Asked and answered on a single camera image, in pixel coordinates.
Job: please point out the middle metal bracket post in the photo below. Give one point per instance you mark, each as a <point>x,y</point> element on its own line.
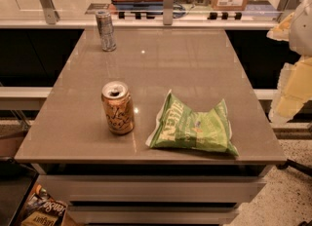
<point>168,12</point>

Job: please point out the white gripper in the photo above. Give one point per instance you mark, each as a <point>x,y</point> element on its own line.
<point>302,30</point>

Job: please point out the silver redbull can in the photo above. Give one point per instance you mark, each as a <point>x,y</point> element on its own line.
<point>105,30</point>

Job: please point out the upper white drawer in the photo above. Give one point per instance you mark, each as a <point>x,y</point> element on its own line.
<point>159,189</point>

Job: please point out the white drawer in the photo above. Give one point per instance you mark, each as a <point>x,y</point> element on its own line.
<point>153,215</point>
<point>159,189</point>

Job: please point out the lower white drawer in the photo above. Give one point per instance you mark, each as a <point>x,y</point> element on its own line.
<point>153,215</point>

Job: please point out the left metal bracket post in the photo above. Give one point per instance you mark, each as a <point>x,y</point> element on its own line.
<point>50,13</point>

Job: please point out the green jalapeno chip bag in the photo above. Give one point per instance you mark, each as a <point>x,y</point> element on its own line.
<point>178,126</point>

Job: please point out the orange LaCroix can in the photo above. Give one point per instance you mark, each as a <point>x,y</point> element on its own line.
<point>118,107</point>

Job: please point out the snack bags in bin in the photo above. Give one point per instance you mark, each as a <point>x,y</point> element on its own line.
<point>42,210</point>

